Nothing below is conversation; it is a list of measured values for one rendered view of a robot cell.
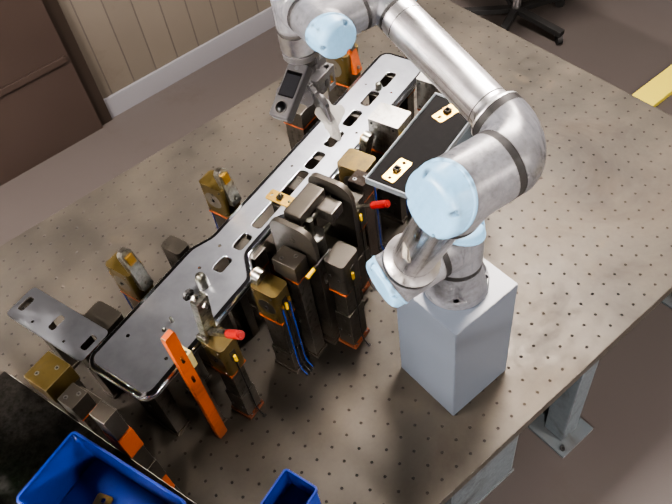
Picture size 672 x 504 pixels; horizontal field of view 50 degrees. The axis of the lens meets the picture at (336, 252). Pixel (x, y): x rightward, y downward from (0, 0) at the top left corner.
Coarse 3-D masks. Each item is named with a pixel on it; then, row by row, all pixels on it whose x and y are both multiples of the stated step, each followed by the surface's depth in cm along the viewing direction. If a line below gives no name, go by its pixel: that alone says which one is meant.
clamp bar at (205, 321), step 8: (184, 296) 158; (192, 296) 158; (200, 296) 157; (192, 304) 156; (200, 304) 156; (208, 304) 157; (200, 312) 158; (208, 312) 162; (200, 320) 161; (208, 320) 164; (200, 328) 165; (208, 328) 166; (208, 336) 169
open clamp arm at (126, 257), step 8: (120, 248) 182; (120, 256) 180; (128, 256) 181; (128, 264) 182; (136, 264) 185; (128, 272) 185; (136, 272) 185; (144, 272) 187; (136, 280) 186; (144, 280) 188; (152, 280) 190; (144, 288) 189
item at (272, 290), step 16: (256, 288) 175; (272, 288) 174; (272, 304) 175; (288, 304) 179; (272, 320) 183; (288, 320) 185; (272, 336) 193; (288, 336) 189; (288, 352) 194; (304, 352) 198; (288, 368) 202
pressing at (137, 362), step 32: (384, 64) 234; (352, 96) 226; (384, 96) 224; (320, 128) 218; (352, 128) 217; (288, 160) 211; (256, 192) 205; (224, 224) 199; (192, 256) 193; (224, 256) 191; (160, 288) 187; (192, 288) 186; (224, 288) 185; (128, 320) 182; (160, 320) 181; (192, 320) 180; (96, 352) 177; (128, 352) 176; (160, 352) 175; (192, 352) 174; (128, 384) 170; (160, 384) 169
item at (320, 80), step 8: (288, 56) 136; (312, 56) 136; (320, 56) 142; (296, 64) 136; (312, 64) 141; (320, 64) 143; (328, 64) 144; (312, 72) 142; (320, 72) 142; (328, 72) 143; (312, 80) 141; (320, 80) 142; (328, 80) 144; (312, 88) 141; (320, 88) 145; (304, 96) 143; (312, 96) 141; (304, 104) 144
